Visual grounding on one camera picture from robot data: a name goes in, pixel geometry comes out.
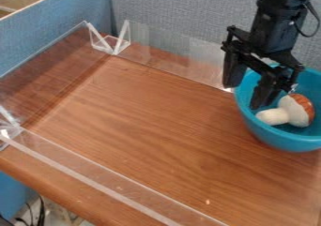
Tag clear acrylic barrier frame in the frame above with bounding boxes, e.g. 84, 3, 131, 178
0, 19, 269, 226

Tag white brown toy mushroom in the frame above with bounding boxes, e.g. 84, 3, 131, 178
255, 93, 314, 128

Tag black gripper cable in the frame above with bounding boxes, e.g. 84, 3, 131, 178
292, 0, 321, 38

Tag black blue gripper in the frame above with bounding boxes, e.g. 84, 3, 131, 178
222, 0, 321, 110

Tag blue plastic bowl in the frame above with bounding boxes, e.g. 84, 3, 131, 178
234, 68, 321, 152

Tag black cables under table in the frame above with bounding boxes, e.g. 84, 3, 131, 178
0, 195, 48, 226

